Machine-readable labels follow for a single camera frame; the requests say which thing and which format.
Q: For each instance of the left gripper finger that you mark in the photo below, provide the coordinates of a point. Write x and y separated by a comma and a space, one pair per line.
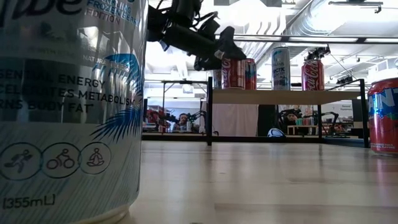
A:
210, 64
228, 46

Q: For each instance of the white Celsius can orange print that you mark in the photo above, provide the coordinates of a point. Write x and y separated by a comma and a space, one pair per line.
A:
217, 80

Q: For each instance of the red Coca-Cola can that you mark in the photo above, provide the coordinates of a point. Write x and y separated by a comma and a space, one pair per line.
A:
233, 76

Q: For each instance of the red Fanta can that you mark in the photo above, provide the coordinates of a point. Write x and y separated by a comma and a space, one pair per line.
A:
384, 118
250, 76

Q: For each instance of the white Celsius Arctic Vibe can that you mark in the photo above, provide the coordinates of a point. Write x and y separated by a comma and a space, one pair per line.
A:
71, 124
280, 70

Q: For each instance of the Star Wars Coca-Cola can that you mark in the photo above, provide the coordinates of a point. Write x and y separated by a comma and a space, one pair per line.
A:
312, 76

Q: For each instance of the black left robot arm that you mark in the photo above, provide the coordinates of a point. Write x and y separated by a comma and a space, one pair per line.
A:
183, 9

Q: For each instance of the wooden shelf black metal legs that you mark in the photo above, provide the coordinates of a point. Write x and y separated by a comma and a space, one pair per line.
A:
280, 97

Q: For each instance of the person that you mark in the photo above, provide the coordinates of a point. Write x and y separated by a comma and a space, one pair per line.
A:
183, 119
291, 118

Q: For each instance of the white panel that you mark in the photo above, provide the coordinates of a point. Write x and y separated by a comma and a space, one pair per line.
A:
234, 121

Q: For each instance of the black panel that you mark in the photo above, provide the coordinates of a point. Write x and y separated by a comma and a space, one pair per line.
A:
265, 121

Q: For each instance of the black ceiling beam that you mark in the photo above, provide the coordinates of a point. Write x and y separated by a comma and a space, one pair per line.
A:
311, 39

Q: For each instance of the black ceiling fixture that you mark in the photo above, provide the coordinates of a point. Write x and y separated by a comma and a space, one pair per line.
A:
318, 53

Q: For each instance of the white blue ball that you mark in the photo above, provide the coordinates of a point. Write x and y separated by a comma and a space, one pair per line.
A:
275, 133

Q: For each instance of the wooden bench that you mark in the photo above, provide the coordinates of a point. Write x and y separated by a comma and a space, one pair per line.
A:
308, 127

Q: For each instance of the black ceiling track light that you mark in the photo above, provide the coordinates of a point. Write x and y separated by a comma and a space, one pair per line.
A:
354, 3

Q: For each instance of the silver ceiling duct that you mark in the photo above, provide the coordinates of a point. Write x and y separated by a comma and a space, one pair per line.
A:
298, 21

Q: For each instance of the black aluminium table frame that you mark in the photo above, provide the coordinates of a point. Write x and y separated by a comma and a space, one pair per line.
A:
174, 137

